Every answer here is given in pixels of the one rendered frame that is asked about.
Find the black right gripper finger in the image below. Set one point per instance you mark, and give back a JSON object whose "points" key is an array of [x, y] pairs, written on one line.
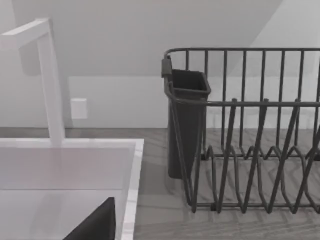
{"points": [[100, 222]]}

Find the white sink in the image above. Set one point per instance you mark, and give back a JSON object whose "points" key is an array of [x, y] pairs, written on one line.
{"points": [[75, 172]]}

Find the dark grey cutlery holder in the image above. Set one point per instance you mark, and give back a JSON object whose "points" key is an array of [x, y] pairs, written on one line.
{"points": [[186, 120]]}

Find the tall white tap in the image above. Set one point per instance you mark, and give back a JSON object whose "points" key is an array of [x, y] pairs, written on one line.
{"points": [[50, 82]]}

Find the white wall socket plate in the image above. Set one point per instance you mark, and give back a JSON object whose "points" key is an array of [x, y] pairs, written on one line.
{"points": [[79, 108]]}

